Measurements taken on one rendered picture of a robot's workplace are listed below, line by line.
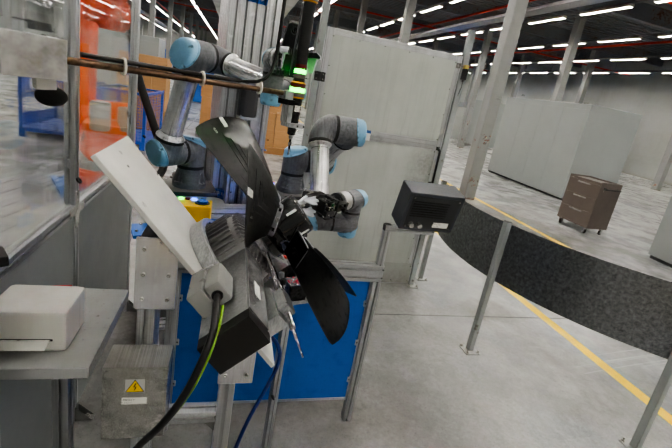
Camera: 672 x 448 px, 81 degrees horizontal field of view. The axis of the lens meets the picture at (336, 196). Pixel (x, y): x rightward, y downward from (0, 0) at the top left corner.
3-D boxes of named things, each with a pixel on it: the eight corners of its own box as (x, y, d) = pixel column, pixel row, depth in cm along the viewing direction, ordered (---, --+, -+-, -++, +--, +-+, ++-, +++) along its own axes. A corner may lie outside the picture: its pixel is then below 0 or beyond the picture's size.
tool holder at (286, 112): (286, 127, 109) (291, 91, 107) (270, 123, 114) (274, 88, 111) (309, 129, 116) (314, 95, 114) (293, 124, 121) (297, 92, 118)
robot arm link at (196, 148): (210, 166, 183) (212, 137, 180) (187, 169, 172) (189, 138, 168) (191, 160, 189) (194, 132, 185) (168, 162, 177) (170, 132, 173)
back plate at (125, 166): (275, 407, 94) (279, 405, 94) (62, 172, 69) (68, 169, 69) (263, 292, 144) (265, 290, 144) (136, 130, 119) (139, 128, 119)
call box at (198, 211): (163, 230, 147) (165, 203, 144) (168, 221, 156) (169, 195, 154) (208, 233, 151) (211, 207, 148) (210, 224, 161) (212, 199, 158)
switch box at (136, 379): (110, 411, 109) (113, 344, 104) (168, 409, 113) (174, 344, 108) (100, 440, 101) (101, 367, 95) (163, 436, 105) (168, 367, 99)
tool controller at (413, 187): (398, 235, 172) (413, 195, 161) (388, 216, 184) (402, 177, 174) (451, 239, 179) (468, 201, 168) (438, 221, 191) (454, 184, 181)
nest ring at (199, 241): (246, 324, 105) (259, 316, 106) (183, 249, 96) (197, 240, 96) (245, 276, 131) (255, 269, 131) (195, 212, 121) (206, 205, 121)
